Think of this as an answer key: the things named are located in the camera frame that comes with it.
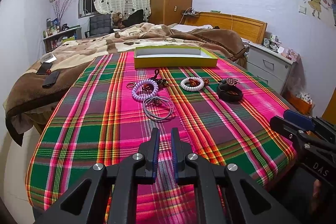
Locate black smart wristband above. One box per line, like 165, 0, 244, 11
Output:
217, 84, 243, 103

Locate black hair tie with beads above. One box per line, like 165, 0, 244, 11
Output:
217, 77, 241, 86

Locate grey elastic hair tie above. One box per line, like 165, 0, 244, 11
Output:
142, 95, 176, 122

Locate purple spiral hair tie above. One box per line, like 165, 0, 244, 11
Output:
131, 79, 160, 102

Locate dark bead bracelet with tassel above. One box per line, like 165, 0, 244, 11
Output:
150, 69, 170, 88

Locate orange bin with tissues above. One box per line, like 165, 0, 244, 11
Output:
285, 92, 313, 115

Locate white bedside drawer cabinet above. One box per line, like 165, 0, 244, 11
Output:
246, 43, 297, 95

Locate wooden headboard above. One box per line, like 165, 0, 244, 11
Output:
183, 12, 267, 44

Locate brown plush blanket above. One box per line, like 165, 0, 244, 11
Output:
3, 22, 249, 147

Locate yellow-green shallow box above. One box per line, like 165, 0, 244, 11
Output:
134, 46, 218, 69

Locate white pillow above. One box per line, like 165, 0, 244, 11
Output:
171, 24, 213, 32

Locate black phone with red charm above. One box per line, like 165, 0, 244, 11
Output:
36, 63, 52, 75

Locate white card on bed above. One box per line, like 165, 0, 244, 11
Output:
40, 52, 57, 64

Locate grey desk shelf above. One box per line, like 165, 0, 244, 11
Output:
43, 26, 82, 53

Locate black office chair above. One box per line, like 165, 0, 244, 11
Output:
85, 14, 114, 38

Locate brown teddy bear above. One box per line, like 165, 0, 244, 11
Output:
111, 12, 126, 30

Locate window with bars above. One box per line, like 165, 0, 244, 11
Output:
78, 0, 98, 18

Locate purple dried flower branches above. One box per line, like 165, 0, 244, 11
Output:
52, 0, 73, 25

